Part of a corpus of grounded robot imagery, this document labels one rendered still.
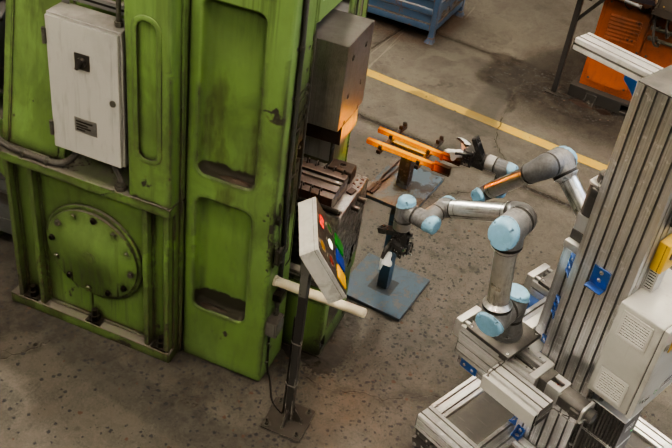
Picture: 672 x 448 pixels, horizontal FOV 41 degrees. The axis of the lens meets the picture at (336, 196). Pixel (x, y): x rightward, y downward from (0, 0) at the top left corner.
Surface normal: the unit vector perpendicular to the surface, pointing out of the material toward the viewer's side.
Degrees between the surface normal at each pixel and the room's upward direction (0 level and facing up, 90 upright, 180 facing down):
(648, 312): 0
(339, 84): 90
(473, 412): 0
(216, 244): 90
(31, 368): 0
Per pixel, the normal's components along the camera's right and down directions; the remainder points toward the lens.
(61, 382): 0.11, -0.80
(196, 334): -0.38, 0.51
